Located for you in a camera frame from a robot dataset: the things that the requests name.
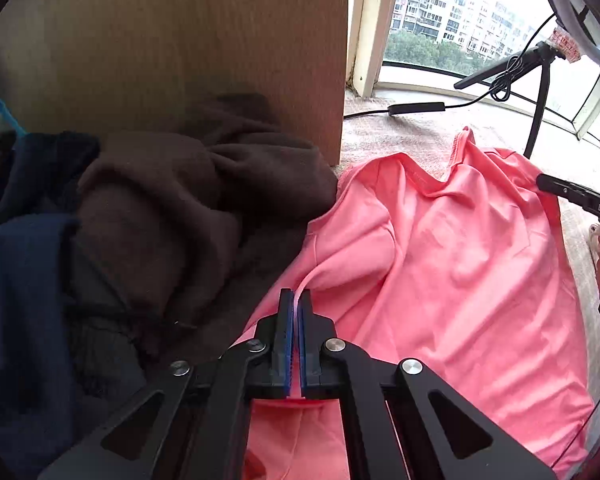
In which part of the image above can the pink t-shirt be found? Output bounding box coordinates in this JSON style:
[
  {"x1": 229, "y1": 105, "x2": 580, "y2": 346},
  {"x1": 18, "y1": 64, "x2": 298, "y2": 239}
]
[{"x1": 254, "y1": 130, "x2": 593, "y2": 477}]

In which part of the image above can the black garment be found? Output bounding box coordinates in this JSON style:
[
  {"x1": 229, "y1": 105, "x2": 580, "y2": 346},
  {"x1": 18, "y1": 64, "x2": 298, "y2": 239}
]
[{"x1": 64, "y1": 234, "x2": 196, "y2": 441}]

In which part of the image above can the pink plaid tablecloth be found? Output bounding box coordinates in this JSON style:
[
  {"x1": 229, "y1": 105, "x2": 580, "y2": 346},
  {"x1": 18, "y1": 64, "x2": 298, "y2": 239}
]
[{"x1": 331, "y1": 91, "x2": 600, "y2": 411}]

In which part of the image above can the dark brown garment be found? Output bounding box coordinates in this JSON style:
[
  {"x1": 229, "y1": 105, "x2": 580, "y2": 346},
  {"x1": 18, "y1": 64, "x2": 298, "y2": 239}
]
[{"x1": 78, "y1": 94, "x2": 337, "y2": 363}]

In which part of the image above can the navy garment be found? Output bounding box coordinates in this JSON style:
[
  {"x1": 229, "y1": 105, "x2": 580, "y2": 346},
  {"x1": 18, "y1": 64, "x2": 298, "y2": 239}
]
[{"x1": 0, "y1": 132, "x2": 100, "y2": 479}]

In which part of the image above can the wooden board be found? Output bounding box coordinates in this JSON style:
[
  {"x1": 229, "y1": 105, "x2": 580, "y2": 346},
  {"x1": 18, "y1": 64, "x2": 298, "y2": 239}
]
[{"x1": 0, "y1": 0, "x2": 348, "y2": 164}]

